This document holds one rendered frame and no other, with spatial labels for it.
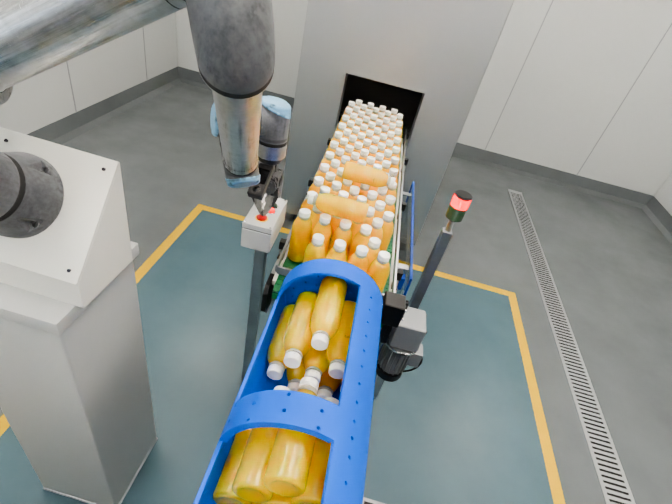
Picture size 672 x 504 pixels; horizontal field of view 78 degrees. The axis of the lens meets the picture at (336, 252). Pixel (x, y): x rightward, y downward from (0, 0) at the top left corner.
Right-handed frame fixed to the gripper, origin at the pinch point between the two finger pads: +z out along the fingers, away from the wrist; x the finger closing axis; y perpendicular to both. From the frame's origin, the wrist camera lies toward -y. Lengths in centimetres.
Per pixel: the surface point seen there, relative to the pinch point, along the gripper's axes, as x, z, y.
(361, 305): -36, -10, -40
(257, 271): 0.2, 28.4, 3.0
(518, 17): -144, -42, 393
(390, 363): -58, 48, -7
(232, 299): 28, 112, 63
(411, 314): -59, 26, -1
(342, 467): -37, -9, -78
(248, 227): 2.8, 3.2, -5.0
